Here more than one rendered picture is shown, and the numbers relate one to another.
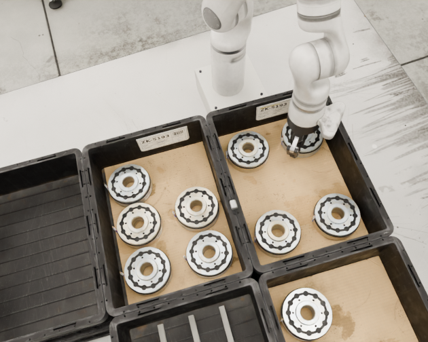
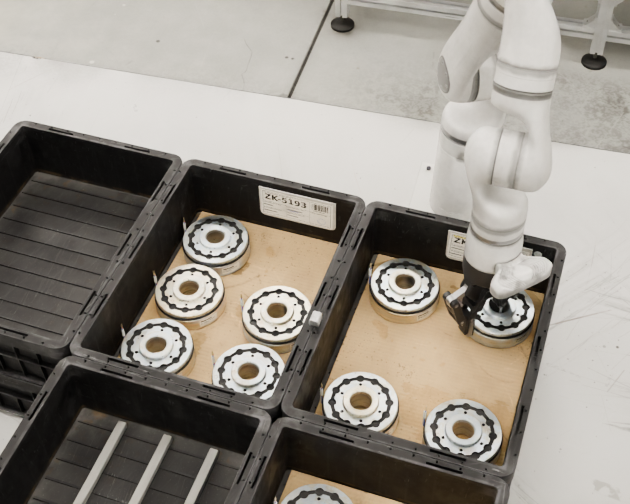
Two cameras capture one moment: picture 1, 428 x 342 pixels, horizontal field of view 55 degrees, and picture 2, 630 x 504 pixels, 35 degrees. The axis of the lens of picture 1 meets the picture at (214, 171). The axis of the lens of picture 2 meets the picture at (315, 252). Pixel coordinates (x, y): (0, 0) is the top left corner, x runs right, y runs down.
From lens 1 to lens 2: 65 cm
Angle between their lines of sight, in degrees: 22
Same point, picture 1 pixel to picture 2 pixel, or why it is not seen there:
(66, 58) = not seen: hidden behind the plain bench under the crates
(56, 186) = (128, 201)
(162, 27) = not seen: hidden behind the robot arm
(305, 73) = (472, 161)
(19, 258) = (24, 254)
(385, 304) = not seen: outside the picture
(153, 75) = (368, 151)
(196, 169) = (317, 277)
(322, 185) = (478, 393)
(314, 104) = (488, 226)
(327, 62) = (507, 159)
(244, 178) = (373, 323)
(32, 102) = (184, 104)
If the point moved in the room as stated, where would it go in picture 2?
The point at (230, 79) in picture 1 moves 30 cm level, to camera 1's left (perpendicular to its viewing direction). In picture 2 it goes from (451, 188) to (288, 132)
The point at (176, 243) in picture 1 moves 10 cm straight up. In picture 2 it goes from (219, 346) to (213, 302)
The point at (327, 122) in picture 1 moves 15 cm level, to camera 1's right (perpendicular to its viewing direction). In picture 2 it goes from (506, 273) to (621, 314)
